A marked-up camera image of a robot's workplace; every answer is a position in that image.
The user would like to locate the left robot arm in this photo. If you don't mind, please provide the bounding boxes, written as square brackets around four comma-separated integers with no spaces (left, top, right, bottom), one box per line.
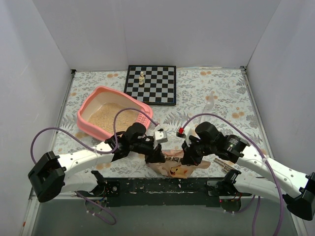
[28,122,167,203]

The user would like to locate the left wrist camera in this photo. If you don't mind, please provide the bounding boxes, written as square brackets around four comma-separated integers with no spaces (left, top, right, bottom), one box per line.
[153,128,168,148]

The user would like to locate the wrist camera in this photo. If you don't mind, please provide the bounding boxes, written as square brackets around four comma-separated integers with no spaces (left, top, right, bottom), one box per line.
[153,128,168,148]
[176,126,194,147]

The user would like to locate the pink litter box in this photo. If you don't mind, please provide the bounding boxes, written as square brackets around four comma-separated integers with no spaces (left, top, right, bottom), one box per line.
[77,86,153,141]

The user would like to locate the wooden piano shaped ornament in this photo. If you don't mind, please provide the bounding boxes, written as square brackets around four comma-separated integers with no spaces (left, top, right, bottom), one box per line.
[214,158,234,173]

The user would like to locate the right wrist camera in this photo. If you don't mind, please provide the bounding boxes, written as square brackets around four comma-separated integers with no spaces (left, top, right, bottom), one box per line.
[176,126,194,147]

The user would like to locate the peach cat litter bag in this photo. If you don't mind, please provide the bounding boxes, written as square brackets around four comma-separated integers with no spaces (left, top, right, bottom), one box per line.
[147,150,211,178]

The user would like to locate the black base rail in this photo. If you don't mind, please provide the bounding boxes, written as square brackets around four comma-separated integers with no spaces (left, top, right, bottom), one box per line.
[79,177,248,208]

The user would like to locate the black white chessboard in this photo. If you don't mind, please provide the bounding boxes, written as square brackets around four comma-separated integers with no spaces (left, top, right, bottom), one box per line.
[124,65,177,106]

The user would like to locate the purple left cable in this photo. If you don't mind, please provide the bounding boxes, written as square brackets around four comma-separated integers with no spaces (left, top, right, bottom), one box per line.
[30,107,160,226]

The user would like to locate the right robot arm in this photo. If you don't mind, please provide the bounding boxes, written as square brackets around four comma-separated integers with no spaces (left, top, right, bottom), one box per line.
[177,121,315,221]

